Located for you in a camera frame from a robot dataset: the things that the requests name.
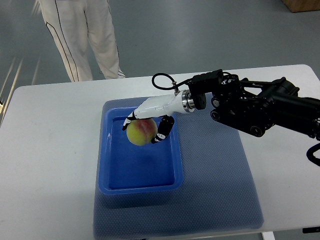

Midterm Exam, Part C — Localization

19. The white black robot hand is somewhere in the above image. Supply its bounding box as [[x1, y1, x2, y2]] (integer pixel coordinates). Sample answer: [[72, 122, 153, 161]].
[[122, 90, 199, 144]]

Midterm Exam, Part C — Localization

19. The yellow red peach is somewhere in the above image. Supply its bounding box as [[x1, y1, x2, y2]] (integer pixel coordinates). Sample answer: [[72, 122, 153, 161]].
[[126, 119, 158, 146]]

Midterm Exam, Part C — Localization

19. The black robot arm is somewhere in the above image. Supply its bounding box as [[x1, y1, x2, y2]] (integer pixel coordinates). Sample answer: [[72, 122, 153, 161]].
[[186, 69, 320, 140]]

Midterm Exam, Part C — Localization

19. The blue plastic tray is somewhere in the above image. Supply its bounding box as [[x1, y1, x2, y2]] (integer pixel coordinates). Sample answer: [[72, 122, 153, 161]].
[[96, 107, 184, 196]]

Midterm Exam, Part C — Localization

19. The blue grey textured mat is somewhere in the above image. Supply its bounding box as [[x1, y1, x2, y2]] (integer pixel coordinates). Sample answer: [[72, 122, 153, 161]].
[[93, 97, 264, 240]]

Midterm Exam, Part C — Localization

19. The person in white trousers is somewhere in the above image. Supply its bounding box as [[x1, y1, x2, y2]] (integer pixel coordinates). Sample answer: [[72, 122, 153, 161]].
[[39, 0, 125, 82]]

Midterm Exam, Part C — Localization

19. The white table leg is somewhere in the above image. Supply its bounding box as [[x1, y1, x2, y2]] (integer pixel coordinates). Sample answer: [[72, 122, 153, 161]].
[[261, 231, 276, 240]]

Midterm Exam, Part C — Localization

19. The black cable loop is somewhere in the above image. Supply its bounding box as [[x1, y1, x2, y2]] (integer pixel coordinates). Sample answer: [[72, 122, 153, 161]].
[[151, 72, 193, 95]]

